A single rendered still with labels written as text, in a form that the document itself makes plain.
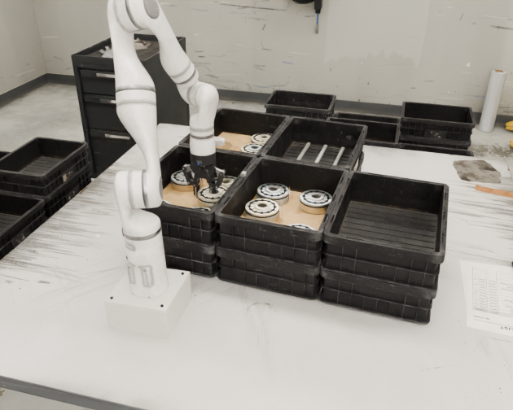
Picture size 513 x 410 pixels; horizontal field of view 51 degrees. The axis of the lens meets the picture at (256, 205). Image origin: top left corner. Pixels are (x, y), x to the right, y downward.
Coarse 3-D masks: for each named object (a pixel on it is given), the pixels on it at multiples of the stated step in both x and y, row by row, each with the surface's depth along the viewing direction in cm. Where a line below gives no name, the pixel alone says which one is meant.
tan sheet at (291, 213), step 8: (296, 192) 177; (296, 200) 173; (280, 208) 168; (288, 208) 168; (296, 208) 168; (240, 216) 164; (280, 216) 164; (288, 216) 164; (296, 216) 164; (304, 216) 164; (312, 216) 164; (320, 216) 164; (288, 224) 160; (304, 224) 160; (312, 224) 160; (320, 224) 160
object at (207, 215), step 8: (168, 152) 180; (216, 152) 181; (224, 152) 180; (232, 152) 180; (160, 160) 174; (248, 168) 170; (232, 184) 160; (144, 208) 152; (152, 208) 151; (160, 208) 150; (168, 208) 149; (176, 208) 148; (184, 208) 148; (192, 208) 148; (216, 208) 148; (184, 216) 148; (192, 216) 148; (200, 216) 147; (208, 216) 146
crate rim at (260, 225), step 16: (256, 160) 175; (272, 160) 175; (288, 160) 175; (336, 192) 156; (224, 208) 149; (224, 224) 145; (240, 224) 143; (256, 224) 142; (272, 224) 141; (320, 240) 139
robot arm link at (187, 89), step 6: (192, 78) 143; (180, 84) 143; (186, 84) 143; (192, 84) 144; (198, 84) 149; (180, 90) 148; (186, 90) 150; (192, 90) 149; (186, 96) 150; (192, 96) 149; (192, 102) 150
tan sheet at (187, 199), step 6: (204, 180) 184; (168, 186) 180; (204, 186) 180; (168, 192) 177; (174, 192) 177; (180, 192) 177; (186, 192) 177; (192, 192) 177; (168, 198) 173; (174, 198) 173; (180, 198) 173; (186, 198) 173; (192, 198) 173; (174, 204) 170; (180, 204) 170; (186, 204) 170; (192, 204) 170
